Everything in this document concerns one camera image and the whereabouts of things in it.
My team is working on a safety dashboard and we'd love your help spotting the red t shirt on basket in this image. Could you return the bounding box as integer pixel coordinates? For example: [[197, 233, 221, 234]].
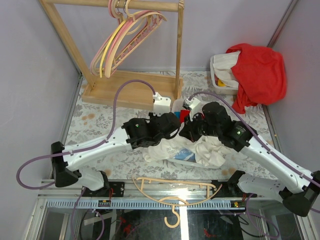
[[226, 43, 287, 114]]

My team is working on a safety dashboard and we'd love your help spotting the floral table cloth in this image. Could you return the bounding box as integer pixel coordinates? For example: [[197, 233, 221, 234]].
[[65, 71, 276, 180]]

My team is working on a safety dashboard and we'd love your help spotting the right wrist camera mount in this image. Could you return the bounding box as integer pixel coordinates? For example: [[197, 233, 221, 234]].
[[182, 97, 201, 121]]

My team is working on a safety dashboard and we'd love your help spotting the aluminium rail frame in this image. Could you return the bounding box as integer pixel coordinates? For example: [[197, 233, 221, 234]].
[[24, 178, 320, 240]]

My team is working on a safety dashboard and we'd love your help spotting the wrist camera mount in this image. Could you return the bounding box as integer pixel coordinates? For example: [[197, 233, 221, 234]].
[[152, 92, 171, 117], [182, 97, 201, 121]]

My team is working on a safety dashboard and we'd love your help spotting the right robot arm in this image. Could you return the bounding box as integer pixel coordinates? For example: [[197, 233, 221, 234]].
[[179, 98, 320, 217]]

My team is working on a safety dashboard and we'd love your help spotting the peach hanger on rack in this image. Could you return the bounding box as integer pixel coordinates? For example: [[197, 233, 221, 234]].
[[103, 0, 168, 79]]

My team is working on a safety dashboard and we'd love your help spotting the pink plastic hanger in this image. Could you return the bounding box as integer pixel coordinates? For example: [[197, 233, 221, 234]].
[[90, 0, 136, 76]]

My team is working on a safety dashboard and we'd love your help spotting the wooden clothes rack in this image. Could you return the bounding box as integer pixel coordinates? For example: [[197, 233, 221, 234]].
[[39, 0, 185, 110]]

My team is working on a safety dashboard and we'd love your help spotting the white laundry basket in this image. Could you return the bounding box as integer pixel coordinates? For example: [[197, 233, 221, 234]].
[[164, 135, 230, 169], [209, 51, 240, 96]]

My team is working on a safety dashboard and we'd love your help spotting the white front laundry basket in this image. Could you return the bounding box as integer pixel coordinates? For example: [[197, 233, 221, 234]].
[[164, 135, 230, 169]]

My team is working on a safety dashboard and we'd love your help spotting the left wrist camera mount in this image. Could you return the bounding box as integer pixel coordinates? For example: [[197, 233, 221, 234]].
[[152, 92, 171, 117]]

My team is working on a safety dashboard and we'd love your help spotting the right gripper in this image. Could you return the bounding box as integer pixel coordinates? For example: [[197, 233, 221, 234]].
[[179, 110, 221, 143]]

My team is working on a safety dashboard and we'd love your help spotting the white back laundry basket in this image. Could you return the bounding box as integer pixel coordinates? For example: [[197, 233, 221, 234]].
[[209, 51, 240, 96]]

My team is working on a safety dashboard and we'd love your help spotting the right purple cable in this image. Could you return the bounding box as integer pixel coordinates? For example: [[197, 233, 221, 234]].
[[188, 91, 320, 238]]

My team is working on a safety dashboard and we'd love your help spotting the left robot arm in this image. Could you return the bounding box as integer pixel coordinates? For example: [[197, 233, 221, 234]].
[[51, 112, 181, 198]]

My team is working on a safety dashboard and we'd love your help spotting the pile of folded clothes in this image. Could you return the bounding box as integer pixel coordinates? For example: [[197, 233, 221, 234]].
[[171, 107, 190, 124]]

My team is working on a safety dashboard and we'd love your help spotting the white t shirt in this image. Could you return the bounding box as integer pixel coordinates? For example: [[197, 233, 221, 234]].
[[142, 135, 231, 169]]

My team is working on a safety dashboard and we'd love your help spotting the yellow plastic hanger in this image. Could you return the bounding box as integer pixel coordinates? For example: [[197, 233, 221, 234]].
[[98, 19, 128, 78]]

